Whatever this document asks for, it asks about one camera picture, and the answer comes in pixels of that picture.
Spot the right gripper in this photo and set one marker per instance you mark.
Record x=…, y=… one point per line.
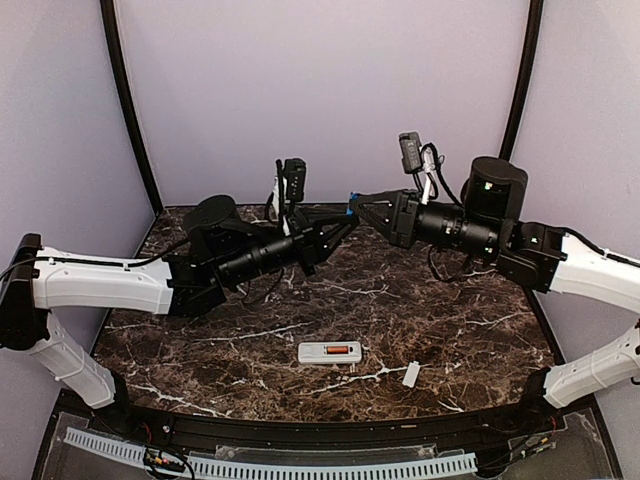
x=400, y=230

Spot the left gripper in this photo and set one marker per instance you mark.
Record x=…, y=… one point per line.
x=313, y=242

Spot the blue battery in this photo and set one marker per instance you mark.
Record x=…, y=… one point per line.
x=352, y=206

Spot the orange battery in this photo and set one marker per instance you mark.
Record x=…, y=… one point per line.
x=337, y=349

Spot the white remote control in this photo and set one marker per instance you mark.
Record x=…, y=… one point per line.
x=324, y=353

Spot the white battery cover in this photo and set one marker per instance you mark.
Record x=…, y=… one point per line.
x=411, y=374

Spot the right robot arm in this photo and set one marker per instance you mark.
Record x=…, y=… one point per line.
x=530, y=254

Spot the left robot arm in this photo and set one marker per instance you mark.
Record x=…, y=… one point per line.
x=220, y=252

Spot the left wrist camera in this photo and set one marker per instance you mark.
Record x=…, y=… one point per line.
x=294, y=174

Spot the right black frame post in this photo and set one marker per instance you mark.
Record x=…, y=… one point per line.
x=533, y=26

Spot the black frame post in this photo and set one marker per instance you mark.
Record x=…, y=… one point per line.
x=126, y=102
x=533, y=26

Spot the black front rail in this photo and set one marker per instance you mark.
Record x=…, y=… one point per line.
x=202, y=433

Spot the white slotted cable duct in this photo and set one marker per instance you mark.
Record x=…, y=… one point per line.
x=236, y=465

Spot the left black frame post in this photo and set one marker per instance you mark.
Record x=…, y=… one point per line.
x=126, y=102

